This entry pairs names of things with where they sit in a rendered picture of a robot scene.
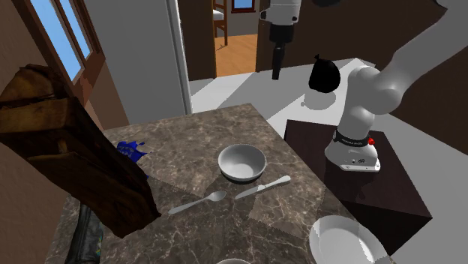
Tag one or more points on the blue crumpled object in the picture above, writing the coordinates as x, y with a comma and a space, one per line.
129, 150

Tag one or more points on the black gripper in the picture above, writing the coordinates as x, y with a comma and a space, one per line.
282, 33

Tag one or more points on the black bag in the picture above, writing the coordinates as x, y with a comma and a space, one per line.
324, 76

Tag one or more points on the white plate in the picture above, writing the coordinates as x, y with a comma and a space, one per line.
340, 241

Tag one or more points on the silver table knife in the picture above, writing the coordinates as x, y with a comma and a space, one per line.
263, 187

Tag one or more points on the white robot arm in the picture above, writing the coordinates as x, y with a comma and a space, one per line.
356, 117

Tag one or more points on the wooden chair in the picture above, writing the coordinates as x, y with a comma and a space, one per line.
221, 22

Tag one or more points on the dark grey tall object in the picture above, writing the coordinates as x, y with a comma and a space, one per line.
86, 237

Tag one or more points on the dark brown robot stand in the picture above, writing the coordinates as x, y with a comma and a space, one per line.
387, 197

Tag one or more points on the brown wooden block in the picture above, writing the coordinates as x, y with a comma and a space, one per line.
73, 153

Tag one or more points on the white bowl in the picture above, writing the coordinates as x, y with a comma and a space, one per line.
242, 161

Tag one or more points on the silver spoon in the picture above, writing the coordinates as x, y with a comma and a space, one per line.
215, 196

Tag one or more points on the small brown framed window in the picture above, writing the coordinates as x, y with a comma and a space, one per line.
243, 3

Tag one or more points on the white round dish rim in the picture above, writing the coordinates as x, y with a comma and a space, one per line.
232, 261

